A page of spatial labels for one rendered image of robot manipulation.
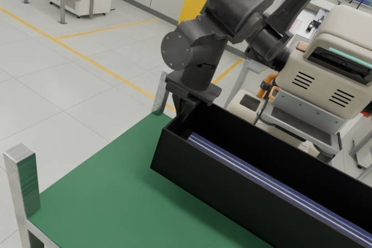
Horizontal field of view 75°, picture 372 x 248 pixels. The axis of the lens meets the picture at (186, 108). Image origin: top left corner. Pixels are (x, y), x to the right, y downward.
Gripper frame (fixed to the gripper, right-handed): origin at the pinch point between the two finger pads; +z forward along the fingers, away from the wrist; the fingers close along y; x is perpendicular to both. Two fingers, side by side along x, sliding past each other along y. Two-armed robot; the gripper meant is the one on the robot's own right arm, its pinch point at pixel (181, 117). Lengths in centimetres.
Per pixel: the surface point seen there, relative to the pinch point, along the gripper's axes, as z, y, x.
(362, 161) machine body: 96, 139, 218
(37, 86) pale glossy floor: 110, -156, 82
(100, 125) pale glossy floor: 110, -84, 82
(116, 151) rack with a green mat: 15.2, -11.0, -5.0
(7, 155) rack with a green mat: 0.6, -14.3, -27.1
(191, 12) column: 59, -138, 336
